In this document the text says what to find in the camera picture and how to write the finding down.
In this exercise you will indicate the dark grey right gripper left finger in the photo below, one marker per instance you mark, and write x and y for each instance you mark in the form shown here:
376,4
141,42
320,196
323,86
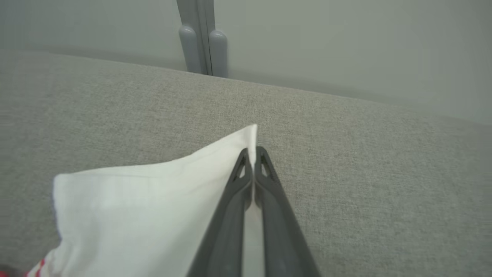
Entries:
226,231

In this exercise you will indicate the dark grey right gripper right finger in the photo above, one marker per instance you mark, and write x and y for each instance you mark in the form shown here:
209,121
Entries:
280,238

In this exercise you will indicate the red and white shirt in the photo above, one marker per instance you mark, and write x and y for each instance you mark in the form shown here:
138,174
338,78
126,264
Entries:
134,215

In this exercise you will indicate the grey double post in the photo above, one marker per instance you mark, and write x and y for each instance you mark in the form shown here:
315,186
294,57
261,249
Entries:
192,38

